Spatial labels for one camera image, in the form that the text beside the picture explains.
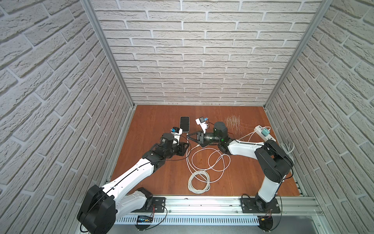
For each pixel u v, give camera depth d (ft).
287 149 3.14
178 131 2.39
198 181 2.62
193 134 2.54
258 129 3.30
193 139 2.53
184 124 3.51
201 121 2.49
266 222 2.28
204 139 2.45
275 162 1.58
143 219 2.36
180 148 2.29
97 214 1.27
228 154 2.24
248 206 2.40
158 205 2.38
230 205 2.48
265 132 3.11
